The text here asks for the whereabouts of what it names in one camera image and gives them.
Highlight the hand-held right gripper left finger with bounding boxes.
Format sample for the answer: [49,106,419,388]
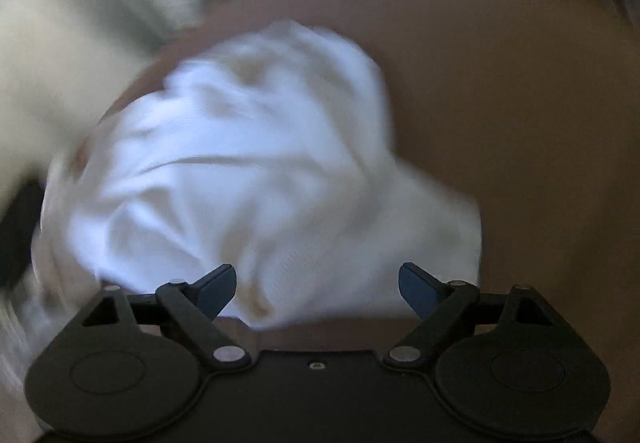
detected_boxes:
[80,264,253,371]

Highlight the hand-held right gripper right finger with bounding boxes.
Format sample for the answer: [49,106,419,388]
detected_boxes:
[382,262,556,371]

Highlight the white towel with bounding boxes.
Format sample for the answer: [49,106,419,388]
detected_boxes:
[30,20,483,331]

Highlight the black folded garment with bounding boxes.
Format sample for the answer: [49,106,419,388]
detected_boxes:
[0,180,48,296]

